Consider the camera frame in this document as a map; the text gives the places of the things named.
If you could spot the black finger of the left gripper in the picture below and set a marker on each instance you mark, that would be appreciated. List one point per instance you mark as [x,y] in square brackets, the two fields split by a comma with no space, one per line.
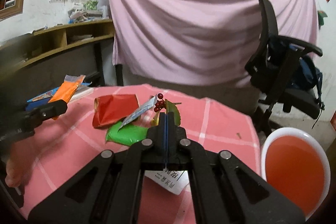
[19,124]

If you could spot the pink hanging bed sheet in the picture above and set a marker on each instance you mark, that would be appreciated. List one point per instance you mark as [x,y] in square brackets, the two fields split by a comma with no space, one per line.
[200,42]

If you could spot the stack of papers on shelf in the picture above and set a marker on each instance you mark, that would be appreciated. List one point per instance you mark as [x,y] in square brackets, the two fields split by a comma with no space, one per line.
[79,15]

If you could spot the wooden shelf desk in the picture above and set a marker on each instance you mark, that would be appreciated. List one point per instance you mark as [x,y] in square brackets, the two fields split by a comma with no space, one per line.
[33,48]

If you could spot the silver blue sachet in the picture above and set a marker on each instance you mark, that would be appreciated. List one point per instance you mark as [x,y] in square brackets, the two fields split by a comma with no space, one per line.
[139,111]

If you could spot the green glass jar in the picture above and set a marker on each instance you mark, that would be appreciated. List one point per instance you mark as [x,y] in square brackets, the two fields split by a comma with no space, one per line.
[91,5]

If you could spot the orange snack packet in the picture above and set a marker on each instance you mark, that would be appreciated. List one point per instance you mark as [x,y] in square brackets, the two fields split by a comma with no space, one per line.
[68,88]

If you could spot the red paper packet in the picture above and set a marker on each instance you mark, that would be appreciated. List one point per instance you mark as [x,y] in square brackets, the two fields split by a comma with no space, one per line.
[110,109]

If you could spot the black mesh office chair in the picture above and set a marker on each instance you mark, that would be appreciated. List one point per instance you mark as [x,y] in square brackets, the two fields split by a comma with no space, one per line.
[269,68]

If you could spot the orange basin white rim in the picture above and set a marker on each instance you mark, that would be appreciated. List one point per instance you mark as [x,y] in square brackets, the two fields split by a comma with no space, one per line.
[296,165]

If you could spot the red berry sprig with leaves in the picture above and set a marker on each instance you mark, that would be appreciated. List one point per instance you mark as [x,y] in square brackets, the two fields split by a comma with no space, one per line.
[163,105]

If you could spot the pink checked tablecloth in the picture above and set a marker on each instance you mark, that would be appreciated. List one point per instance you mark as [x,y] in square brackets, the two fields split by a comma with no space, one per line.
[62,147]

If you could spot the white printed paper slip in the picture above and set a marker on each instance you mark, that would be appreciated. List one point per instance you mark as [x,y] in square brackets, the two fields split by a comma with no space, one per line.
[172,181]

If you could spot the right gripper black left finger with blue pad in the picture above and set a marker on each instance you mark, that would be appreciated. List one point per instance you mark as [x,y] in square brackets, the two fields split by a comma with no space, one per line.
[108,189]

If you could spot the dark blue backpack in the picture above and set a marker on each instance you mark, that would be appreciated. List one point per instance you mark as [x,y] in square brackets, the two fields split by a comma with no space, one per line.
[305,76]

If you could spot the green plastic wrapper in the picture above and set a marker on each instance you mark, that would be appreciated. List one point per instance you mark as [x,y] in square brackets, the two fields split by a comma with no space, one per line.
[127,135]

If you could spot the person's left hand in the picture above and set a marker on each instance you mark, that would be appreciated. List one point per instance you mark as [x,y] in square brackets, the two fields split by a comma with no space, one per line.
[16,164]

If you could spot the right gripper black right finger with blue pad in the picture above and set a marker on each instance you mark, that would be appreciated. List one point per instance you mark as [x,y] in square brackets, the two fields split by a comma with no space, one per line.
[224,189]

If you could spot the green hanging ornament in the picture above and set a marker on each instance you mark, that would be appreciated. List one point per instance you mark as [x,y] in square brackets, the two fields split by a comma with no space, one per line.
[321,18]

